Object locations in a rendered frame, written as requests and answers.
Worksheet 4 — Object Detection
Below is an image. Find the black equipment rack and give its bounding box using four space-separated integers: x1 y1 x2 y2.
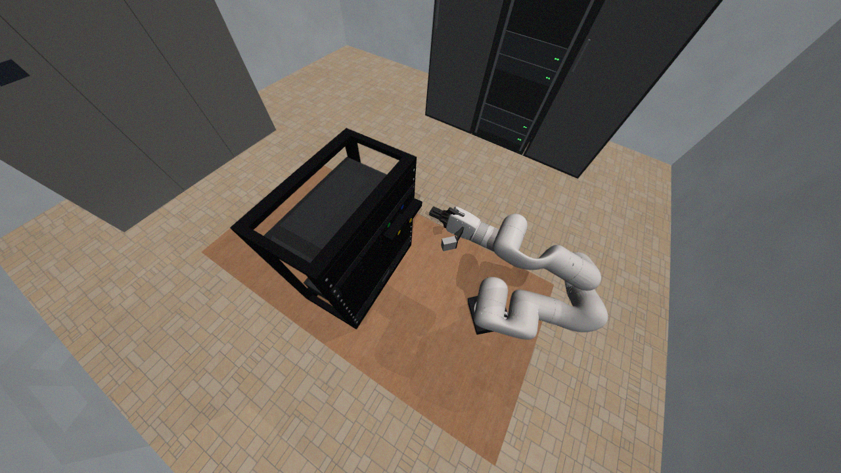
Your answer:
230 128 422 329

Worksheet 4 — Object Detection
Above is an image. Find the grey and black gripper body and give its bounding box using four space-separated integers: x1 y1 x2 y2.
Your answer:
446 206 481 241

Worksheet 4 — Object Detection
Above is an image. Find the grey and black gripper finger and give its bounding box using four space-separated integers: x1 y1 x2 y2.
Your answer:
430 206 464 220
429 214 448 228

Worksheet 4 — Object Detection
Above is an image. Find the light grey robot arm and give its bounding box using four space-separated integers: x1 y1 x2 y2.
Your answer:
472 214 608 340

